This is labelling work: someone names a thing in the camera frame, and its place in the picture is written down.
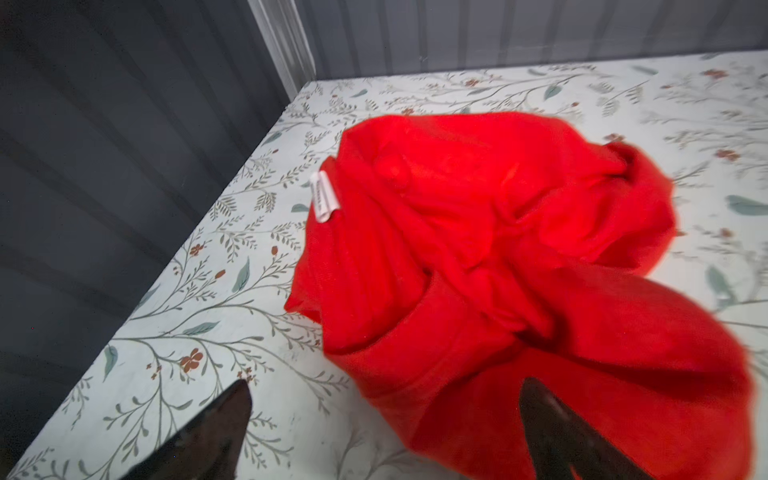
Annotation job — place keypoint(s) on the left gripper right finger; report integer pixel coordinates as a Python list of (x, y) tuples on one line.
[(562, 445)]

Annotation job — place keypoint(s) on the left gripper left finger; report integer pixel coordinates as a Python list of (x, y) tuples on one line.
[(208, 446)]

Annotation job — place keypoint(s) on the red cloth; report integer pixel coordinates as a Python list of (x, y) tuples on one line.
[(467, 253)]

